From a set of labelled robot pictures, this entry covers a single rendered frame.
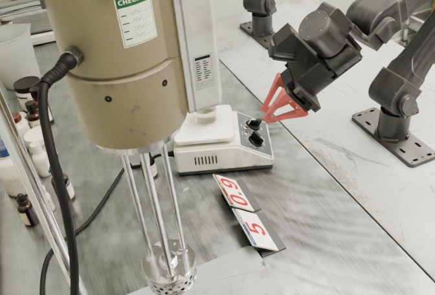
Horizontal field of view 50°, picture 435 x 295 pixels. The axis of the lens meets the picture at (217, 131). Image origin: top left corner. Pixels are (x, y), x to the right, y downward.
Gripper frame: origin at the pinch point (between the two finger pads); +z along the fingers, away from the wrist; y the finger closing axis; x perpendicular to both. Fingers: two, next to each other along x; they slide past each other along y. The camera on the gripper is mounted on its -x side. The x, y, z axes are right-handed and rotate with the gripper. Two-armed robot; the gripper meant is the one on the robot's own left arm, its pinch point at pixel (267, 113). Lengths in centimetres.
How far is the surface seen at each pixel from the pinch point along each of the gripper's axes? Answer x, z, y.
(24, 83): -32, 49, -33
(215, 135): -2.8, 10.8, -0.9
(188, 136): -6.3, 15.1, -1.6
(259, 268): 6.6, 11.8, 25.5
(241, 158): 4.2, 10.5, 0.7
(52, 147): -37, -4, 47
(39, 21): -36, 58, -80
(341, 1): 88, -16, -192
